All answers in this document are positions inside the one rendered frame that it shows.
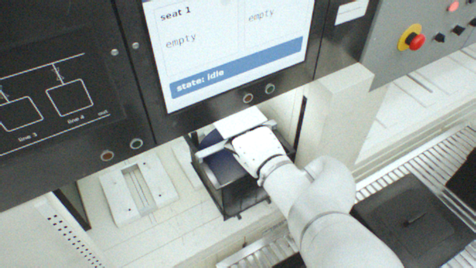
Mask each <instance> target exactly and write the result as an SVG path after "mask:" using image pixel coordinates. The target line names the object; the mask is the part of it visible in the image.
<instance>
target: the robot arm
mask: <svg viewBox="0 0 476 268"><path fill-rule="evenodd" d="M249 130H250V131H251V132H248V133H245V135H243V136H241V135H240V134H239V133H238V135H235V136H233V137H231V138H228V140H227V141H226V142H225V144H224V149H225V150H226V151H229V152H232V153H233V155H234V157H235V158H236V159H237V161H238V162H239V163H241V164H242V166H243V168H245V170H246V171H248V173H250V174H252V176H253V177H254V178H259V180H258V181H257V183H258V185H259V186H261V185H263V187H264V189H265V190H266V191H267V193H268V195H269V196H270V197H271V199H273V201H274V202H275V203H276V205H277V207H279V210H280V211H281V213H283V215H284V216H285V217H286V218H287V219H288V228H289V231H290V234H291V236H292V238H293V240H294V241H295V243H296V245H297V248H298V249H299V252H300V254H301V256H302V259H303V261H304V263H305V265H306V267H307V268H404V267H403V264H402V263H401V262H400V260H399V258H398V257H397V255H396V254H395V253H394V252H393V251H392V250H391V249H390V248H389V247H388V246H387V245H386V244H385V243H384V242H382V241H381V240H380V239H379V238H377V237H376V236H375V235H374V234H372V233H371V232H370V231H369V230H368V229H367V228H365V227H363V226H362V224H361V223H359V222H358V221H357V220H356V219H355V218H354V217H352V216H350V215H349V214H348V213H349V211H350V210H351V208H352V206H353V204H354V201H355V198H356V184H355V181H354V179H353V175H352V173H351V172H350V171H349V169H347V168H346V165H344V164H343V163H342V162H340V161H339V160H338V159H335V158H333V157H330V156H327V155H323V156H320V157H318V158H317V159H315V160H312V161H311V162H310V163H309V164H307V166H306V167H305V168H303V169H298V168H297V167H296V166H295V165H294V163H293V162H291V161H290V159H289V158H288V157H286V153H285V151H284V149H283V147H282V145H280V143H279V141H278V139H277V138H276V137H275V135H274V134H273V132H272V125H262V124H261V125H258V126H256V127H253V128H251V129H249ZM232 145H234V146H232Z"/></svg>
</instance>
